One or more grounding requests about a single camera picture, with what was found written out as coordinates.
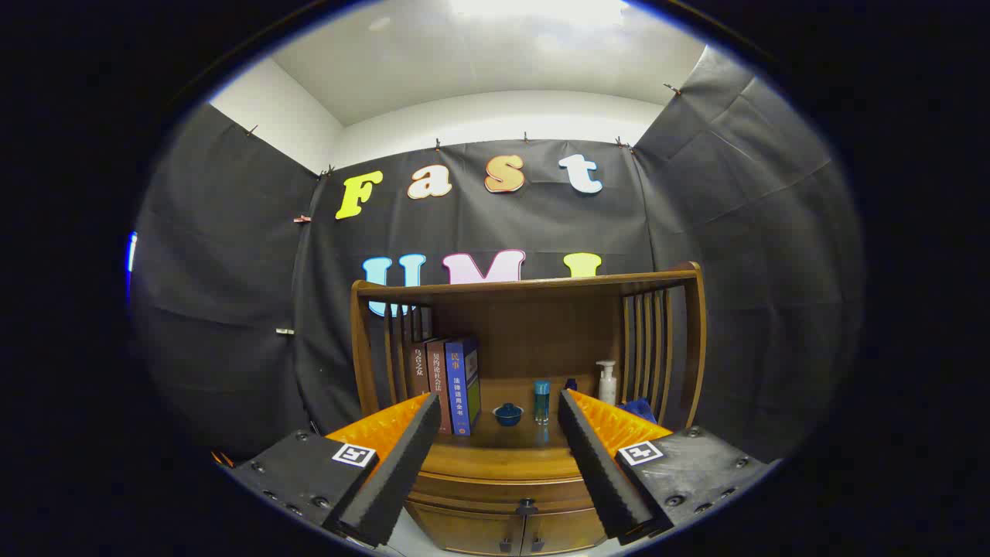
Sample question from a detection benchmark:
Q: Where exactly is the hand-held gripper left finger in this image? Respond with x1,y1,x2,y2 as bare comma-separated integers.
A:
232,392,442,548

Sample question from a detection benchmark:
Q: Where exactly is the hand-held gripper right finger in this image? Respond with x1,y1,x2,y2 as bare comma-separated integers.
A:
557,389,778,540

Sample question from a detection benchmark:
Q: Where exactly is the wooden drawer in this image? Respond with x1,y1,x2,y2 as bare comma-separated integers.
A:
408,473,598,517

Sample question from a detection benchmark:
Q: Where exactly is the wooden cabinet door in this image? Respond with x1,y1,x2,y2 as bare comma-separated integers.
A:
522,507,609,555
406,503,527,556

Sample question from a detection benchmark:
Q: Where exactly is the wooden countertop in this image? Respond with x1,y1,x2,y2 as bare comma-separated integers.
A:
416,375,620,482

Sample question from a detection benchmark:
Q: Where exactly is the wooden cabinet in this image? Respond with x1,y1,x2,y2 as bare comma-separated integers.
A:
350,261,707,557

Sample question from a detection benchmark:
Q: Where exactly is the reddish brown book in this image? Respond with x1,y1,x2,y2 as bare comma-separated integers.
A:
425,338,454,436

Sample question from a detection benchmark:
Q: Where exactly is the blue book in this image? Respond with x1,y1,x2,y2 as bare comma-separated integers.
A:
445,335,482,437

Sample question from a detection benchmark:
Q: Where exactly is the dark brown book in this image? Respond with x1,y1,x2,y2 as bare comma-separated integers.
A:
410,340,432,397

